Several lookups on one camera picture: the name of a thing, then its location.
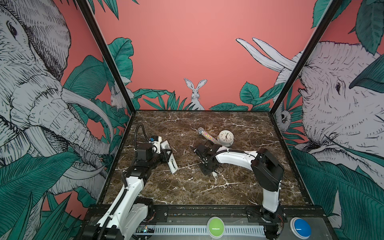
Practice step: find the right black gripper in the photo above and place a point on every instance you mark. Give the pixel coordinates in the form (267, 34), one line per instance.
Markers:
(204, 172)

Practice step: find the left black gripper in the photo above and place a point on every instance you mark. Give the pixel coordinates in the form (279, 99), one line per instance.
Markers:
(163, 154)

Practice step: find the white remote control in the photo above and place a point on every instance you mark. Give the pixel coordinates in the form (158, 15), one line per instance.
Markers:
(172, 164)

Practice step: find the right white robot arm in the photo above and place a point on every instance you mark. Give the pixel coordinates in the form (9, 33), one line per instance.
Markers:
(267, 169)

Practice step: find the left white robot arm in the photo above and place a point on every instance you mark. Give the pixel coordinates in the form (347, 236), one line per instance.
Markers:
(129, 210)

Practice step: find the glitter microphone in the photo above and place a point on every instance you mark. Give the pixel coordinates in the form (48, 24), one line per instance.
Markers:
(206, 135)

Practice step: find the white alarm clock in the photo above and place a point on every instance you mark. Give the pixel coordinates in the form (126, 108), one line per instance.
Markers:
(226, 138)

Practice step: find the green push button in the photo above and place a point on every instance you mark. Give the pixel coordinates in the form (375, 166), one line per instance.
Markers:
(215, 227)

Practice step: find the blue push button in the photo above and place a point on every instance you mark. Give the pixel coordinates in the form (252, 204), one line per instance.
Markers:
(300, 228)

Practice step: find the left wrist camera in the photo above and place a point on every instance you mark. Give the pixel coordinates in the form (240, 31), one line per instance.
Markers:
(156, 142)

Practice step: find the black front rail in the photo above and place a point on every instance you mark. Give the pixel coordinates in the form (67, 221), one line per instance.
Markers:
(164, 213)

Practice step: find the white vented cable duct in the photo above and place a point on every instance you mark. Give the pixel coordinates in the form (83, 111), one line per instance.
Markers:
(196, 230)

